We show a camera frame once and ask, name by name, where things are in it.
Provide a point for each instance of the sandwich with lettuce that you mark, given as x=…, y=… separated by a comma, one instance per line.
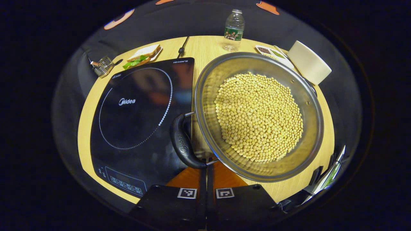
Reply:
x=141, y=56

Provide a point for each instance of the black induction cooktop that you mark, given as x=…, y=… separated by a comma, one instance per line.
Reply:
x=138, y=122

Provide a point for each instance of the pile of yellow soybeans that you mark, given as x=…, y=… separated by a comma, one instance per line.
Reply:
x=260, y=118

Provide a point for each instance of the white divided spice plate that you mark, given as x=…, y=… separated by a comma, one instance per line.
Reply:
x=271, y=53

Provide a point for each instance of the clear plastic water bottle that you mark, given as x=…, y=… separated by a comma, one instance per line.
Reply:
x=233, y=30

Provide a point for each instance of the white toaster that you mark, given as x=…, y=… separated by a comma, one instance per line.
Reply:
x=308, y=64

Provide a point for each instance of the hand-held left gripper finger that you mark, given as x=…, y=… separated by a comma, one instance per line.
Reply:
x=202, y=192
x=210, y=192

